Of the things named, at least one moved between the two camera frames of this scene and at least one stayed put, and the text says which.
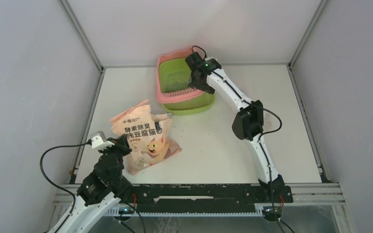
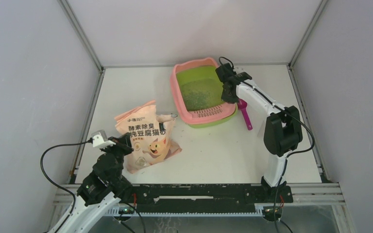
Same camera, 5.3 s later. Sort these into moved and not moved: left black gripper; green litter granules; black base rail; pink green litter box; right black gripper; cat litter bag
Moved: green litter granules; pink green litter box; right black gripper
Not moved: left black gripper; black base rail; cat litter bag
